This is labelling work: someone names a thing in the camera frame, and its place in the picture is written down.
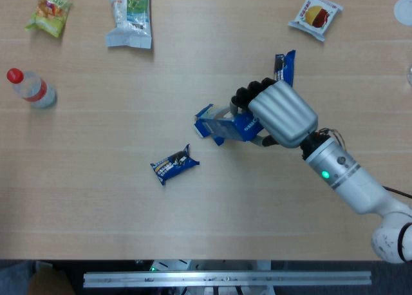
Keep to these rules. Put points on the white red snack packet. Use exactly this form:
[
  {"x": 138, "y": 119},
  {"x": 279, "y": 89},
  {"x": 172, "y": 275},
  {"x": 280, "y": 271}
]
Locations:
[{"x": 316, "y": 16}]

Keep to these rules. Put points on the red cap water bottle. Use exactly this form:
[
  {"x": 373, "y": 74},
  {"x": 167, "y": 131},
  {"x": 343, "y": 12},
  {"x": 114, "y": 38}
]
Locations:
[{"x": 30, "y": 88}]

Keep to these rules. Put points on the white green snack bag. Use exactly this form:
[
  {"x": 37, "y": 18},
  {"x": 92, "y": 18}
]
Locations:
[{"x": 130, "y": 15}]

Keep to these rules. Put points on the clear glass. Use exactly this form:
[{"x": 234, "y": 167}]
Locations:
[{"x": 410, "y": 74}]

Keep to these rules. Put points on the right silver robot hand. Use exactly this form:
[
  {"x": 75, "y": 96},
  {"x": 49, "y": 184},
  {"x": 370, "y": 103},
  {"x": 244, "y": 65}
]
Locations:
[{"x": 283, "y": 113}]

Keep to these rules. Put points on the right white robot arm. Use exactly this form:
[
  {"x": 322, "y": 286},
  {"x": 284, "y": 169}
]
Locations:
[{"x": 357, "y": 187}]

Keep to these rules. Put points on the white round table grommet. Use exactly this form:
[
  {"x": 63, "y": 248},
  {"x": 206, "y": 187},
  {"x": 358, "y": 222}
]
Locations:
[{"x": 404, "y": 11}]

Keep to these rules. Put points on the aluminium rail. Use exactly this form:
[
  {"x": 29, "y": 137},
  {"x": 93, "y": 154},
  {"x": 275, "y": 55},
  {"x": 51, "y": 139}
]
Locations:
[{"x": 225, "y": 279}]

